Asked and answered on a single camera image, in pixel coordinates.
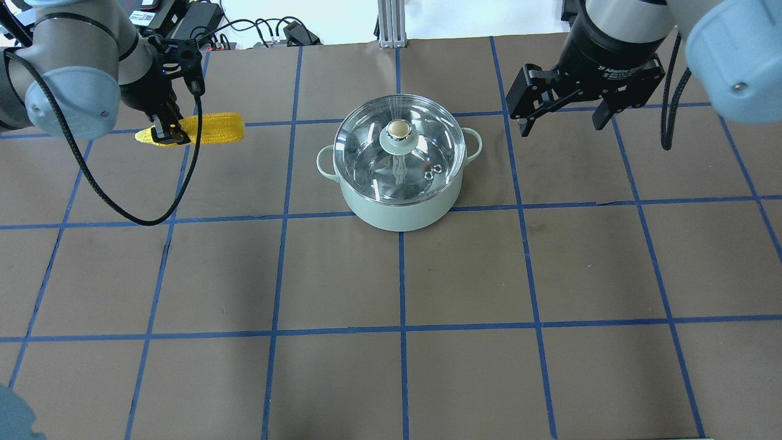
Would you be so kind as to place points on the pale green cooking pot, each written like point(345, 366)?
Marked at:
point(400, 218)

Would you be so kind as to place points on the glass pot lid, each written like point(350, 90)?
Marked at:
point(400, 149)

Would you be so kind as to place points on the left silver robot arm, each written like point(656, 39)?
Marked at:
point(92, 58)

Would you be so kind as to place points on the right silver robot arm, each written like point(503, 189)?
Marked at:
point(732, 47)

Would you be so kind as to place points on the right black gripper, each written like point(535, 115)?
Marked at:
point(605, 54)

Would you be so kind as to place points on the yellow corn cob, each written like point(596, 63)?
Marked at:
point(216, 128)

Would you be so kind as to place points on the black power brick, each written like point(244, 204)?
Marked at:
point(200, 18)

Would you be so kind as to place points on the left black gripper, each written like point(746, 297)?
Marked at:
point(145, 93)

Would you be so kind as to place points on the small black adapter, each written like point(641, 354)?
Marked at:
point(296, 34)

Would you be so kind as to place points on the aluminium frame post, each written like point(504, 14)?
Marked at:
point(390, 27)

